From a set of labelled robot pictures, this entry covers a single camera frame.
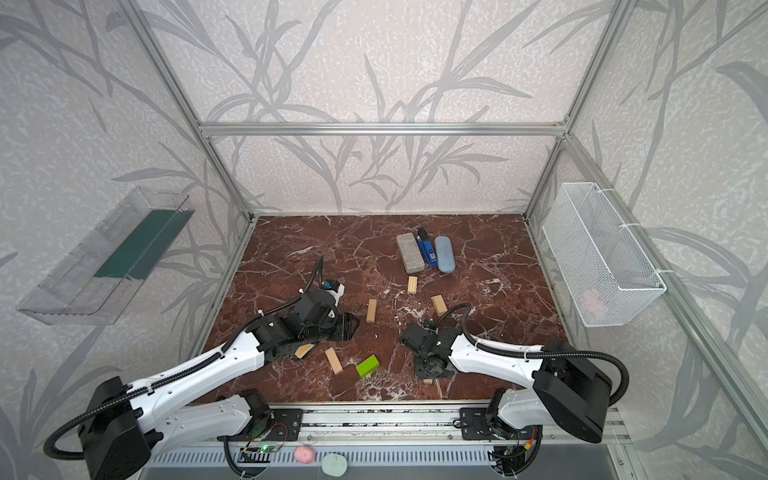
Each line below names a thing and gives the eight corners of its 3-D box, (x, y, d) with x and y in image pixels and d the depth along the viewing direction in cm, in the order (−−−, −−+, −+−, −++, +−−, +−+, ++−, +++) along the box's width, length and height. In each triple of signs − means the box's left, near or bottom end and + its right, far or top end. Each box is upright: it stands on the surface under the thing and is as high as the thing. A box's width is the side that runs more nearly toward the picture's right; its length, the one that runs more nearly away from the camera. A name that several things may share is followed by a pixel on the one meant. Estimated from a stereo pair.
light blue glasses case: (437, 272, 105) (437, 267, 103) (434, 241, 115) (434, 236, 112) (455, 272, 105) (456, 267, 103) (450, 241, 115) (451, 236, 112)
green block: (361, 379, 83) (360, 377, 81) (355, 369, 85) (354, 367, 83) (381, 365, 85) (380, 362, 83) (374, 356, 87) (374, 353, 85)
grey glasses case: (407, 274, 105) (407, 269, 103) (395, 240, 116) (395, 234, 113) (425, 270, 106) (426, 265, 104) (412, 236, 117) (412, 230, 114)
